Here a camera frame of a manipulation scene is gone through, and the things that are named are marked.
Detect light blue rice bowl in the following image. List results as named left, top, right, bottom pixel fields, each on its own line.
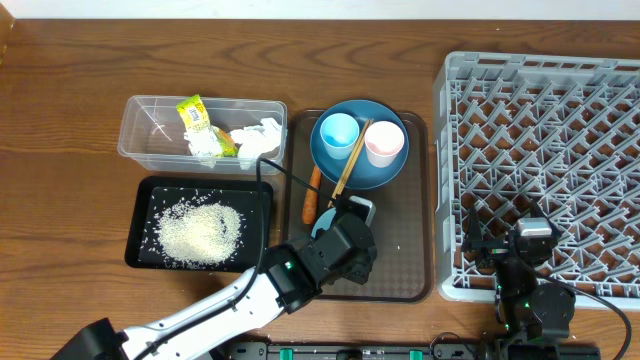
left=311, top=208, right=336, bottom=238

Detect wooden chopstick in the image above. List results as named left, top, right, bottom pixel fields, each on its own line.
left=327, top=119, right=372, bottom=209
left=332, top=119, right=375, bottom=201

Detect orange carrot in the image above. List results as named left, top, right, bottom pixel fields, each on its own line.
left=302, top=166, right=322, bottom=225

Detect white napkin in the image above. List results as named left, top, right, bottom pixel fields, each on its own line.
left=230, top=118, right=282, bottom=170

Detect yellow green snack wrapper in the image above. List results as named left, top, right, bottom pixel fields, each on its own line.
left=176, top=95, right=238, bottom=157

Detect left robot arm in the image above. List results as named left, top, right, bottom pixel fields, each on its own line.
left=54, top=196, right=377, bottom=359

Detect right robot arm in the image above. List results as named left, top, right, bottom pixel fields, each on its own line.
left=462, top=204, right=576, bottom=359

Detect grey dishwasher rack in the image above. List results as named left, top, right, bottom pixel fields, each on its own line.
left=433, top=51, right=639, bottom=311

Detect brown serving tray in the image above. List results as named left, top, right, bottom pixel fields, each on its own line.
left=280, top=110, right=434, bottom=303

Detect dark blue plate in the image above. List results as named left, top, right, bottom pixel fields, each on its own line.
left=310, top=99, right=409, bottom=190

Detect pink cup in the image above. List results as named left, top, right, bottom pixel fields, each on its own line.
left=365, top=121, right=405, bottom=168

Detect light blue cup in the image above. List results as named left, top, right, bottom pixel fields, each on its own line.
left=320, top=113, right=360, bottom=160

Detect white rice pile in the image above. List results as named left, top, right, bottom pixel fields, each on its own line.
left=140, top=187, right=245, bottom=269

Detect black plastic tray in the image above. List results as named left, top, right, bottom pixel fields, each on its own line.
left=124, top=176, right=273, bottom=273

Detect clear plastic bin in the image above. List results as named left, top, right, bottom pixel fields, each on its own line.
left=118, top=95, right=288, bottom=175

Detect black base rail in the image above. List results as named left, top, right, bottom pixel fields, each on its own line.
left=204, top=342, right=601, bottom=360

